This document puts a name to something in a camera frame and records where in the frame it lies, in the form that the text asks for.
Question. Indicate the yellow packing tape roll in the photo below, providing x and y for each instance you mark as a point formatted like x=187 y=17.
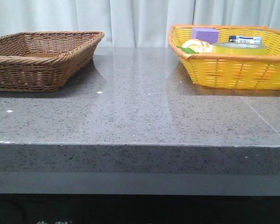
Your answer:
x=235 y=48

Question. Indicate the toy bread with lettuce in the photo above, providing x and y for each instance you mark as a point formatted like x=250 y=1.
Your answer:
x=196 y=46

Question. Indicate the white curtain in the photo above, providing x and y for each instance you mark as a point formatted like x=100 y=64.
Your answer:
x=133 y=23

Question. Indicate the purple sponge block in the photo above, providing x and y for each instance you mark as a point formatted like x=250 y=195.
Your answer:
x=209 y=35

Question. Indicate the brown wicker basket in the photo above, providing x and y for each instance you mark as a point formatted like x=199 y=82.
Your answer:
x=44 y=61

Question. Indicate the small dark labelled bottle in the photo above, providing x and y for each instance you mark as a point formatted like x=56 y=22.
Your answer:
x=245 y=39

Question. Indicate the yellow wicker basket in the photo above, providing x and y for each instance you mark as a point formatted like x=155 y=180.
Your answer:
x=230 y=71

